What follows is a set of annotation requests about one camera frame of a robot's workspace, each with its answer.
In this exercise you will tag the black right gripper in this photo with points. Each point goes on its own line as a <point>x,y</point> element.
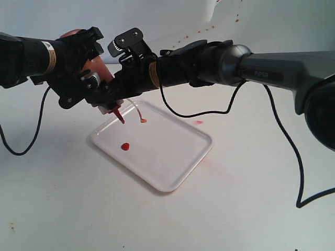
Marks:
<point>128,82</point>

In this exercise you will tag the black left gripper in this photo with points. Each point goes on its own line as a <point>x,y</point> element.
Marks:
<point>70,54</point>

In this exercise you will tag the red sauce squeeze bottle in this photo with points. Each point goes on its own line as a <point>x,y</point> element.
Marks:
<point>104,75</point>

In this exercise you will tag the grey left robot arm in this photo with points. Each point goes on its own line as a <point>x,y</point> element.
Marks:
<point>22,58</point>

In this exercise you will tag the red sauce blob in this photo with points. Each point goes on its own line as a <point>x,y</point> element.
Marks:
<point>125,146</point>

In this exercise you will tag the white rectangular tray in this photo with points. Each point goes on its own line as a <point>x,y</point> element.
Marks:
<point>164,150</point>

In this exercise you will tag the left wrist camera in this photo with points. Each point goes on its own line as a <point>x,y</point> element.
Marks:
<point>76,87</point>

